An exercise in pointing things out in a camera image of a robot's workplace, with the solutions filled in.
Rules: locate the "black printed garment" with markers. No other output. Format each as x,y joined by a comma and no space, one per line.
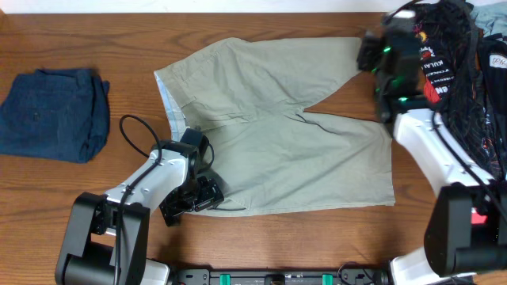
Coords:
449,43

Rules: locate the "khaki green shorts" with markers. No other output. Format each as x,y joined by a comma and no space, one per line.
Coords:
272,154

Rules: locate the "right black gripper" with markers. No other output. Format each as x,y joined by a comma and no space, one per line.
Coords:
365,53

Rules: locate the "light grey-blue garment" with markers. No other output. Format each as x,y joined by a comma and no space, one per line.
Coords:
491,19

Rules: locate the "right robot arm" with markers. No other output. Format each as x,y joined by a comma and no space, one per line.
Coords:
466,233

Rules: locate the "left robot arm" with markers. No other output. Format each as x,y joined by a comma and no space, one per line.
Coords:
106,237

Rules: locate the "red printed t-shirt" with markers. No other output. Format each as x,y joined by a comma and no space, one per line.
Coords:
434,94

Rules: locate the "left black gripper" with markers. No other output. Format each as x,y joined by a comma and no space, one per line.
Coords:
210,194

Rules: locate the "folded navy blue shorts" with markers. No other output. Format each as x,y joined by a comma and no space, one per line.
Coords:
56,114

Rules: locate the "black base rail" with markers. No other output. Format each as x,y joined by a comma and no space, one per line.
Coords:
343,276

